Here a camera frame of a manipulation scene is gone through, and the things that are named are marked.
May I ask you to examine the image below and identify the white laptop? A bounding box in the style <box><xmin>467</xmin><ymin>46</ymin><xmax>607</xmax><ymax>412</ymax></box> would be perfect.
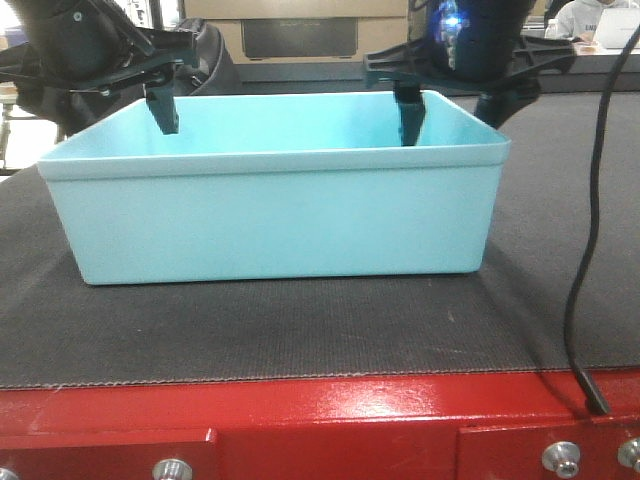
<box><xmin>594</xmin><ymin>8</ymin><xmax>639</xmax><ymax>50</ymax></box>

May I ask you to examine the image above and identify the light blue plastic bin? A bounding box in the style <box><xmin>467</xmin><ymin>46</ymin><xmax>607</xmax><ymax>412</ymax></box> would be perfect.
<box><xmin>37</xmin><ymin>91</ymin><xmax>511</xmax><ymax>285</ymax></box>

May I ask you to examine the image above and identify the black conveyor belt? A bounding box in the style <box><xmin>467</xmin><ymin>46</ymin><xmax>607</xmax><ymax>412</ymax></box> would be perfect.
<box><xmin>0</xmin><ymin>89</ymin><xmax>640</xmax><ymax>390</ymax></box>

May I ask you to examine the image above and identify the seated person grey hoodie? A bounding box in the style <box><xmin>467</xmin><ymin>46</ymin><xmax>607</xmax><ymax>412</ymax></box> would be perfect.
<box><xmin>547</xmin><ymin>0</ymin><xmax>639</xmax><ymax>42</ymax></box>

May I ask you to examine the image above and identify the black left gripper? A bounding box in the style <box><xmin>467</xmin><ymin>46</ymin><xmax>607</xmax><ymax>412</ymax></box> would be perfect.
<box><xmin>1</xmin><ymin>1</ymin><xmax>199</xmax><ymax>135</ymax></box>

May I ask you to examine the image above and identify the black cable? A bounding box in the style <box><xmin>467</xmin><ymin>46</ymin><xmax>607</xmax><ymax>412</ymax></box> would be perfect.
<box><xmin>563</xmin><ymin>34</ymin><xmax>640</xmax><ymax>416</ymax></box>

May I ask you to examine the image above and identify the cardboard box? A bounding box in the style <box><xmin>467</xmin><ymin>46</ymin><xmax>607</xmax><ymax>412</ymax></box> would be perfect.
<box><xmin>183</xmin><ymin>0</ymin><xmax>408</xmax><ymax>64</ymax></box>

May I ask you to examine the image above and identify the red conveyor frame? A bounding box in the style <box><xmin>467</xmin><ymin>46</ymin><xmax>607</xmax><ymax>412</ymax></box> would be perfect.
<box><xmin>1</xmin><ymin>369</ymin><xmax>639</xmax><ymax>479</ymax></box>

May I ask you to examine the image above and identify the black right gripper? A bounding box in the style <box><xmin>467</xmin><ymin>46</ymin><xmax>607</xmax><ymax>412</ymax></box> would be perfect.
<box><xmin>363</xmin><ymin>1</ymin><xmax>575</xmax><ymax>146</ymax></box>

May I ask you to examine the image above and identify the black backpack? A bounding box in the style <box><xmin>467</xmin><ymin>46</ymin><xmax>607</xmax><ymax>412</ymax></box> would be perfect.
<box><xmin>174</xmin><ymin>18</ymin><xmax>242</xmax><ymax>96</ymax></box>

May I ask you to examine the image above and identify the silver bolt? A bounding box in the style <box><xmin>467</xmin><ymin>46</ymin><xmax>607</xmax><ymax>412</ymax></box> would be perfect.
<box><xmin>0</xmin><ymin>467</ymin><xmax>20</xmax><ymax>480</ymax></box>
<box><xmin>541</xmin><ymin>441</ymin><xmax>581</xmax><ymax>479</ymax></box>
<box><xmin>152</xmin><ymin>458</ymin><xmax>193</xmax><ymax>480</ymax></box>
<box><xmin>617</xmin><ymin>437</ymin><xmax>640</xmax><ymax>473</ymax></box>

